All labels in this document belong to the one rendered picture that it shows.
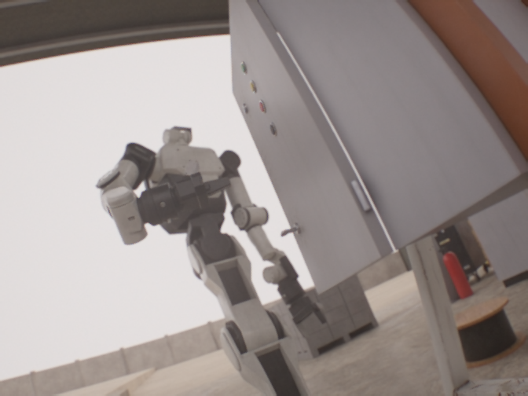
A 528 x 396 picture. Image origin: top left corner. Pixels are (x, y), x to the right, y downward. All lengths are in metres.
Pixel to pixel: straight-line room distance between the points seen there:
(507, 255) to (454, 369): 2.72
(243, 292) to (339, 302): 4.04
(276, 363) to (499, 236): 2.98
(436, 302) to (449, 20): 0.82
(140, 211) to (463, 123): 0.68
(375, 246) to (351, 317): 4.81
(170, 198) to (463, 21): 0.66
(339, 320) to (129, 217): 4.50
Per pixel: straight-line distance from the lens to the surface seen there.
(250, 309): 1.13
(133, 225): 0.84
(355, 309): 5.32
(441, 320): 1.08
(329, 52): 0.50
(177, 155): 1.32
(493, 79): 0.36
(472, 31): 0.37
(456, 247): 5.15
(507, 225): 3.72
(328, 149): 0.49
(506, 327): 2.09
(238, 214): 1.42
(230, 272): 1.22
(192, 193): 0.81
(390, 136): 0.43
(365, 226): 0.46
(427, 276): 1.05
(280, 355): 1.11
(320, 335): 4.95
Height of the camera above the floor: 0.63
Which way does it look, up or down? 21 degrees up
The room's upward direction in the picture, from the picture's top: 22 degrees counter-clockwise
